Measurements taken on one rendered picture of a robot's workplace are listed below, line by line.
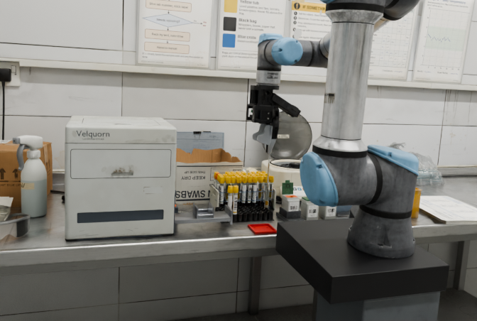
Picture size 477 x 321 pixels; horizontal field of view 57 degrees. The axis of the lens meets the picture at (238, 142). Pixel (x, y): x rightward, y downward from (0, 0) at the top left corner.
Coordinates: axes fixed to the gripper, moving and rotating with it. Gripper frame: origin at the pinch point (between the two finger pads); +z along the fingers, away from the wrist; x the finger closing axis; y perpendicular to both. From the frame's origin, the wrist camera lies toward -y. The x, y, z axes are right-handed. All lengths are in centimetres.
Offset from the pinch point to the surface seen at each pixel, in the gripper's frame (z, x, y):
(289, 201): 15.2, 7.2, -4.6
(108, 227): 19, 13, 49
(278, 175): 12.8, -16.9, -11.2
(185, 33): -38, -50, 18
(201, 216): 17.4, 11.2, 24.0
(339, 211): 20.9, 2.9, -25.5
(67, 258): 25, 17, 59
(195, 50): -32, -51, 14
